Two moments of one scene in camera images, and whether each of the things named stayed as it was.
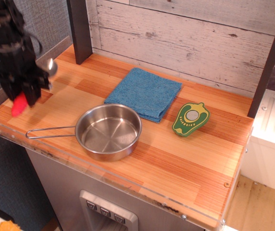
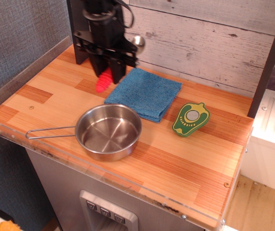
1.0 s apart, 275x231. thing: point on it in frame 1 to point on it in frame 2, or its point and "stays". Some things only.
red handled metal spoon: x=50 y=67 to x=105 y=79
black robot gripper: x=17 y=71 to x=105 y=40
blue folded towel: x=149 y=93 stays
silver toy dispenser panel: x=100 y=214 stays
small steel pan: x=107 y=132 stays
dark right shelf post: x=270 y=61 stays
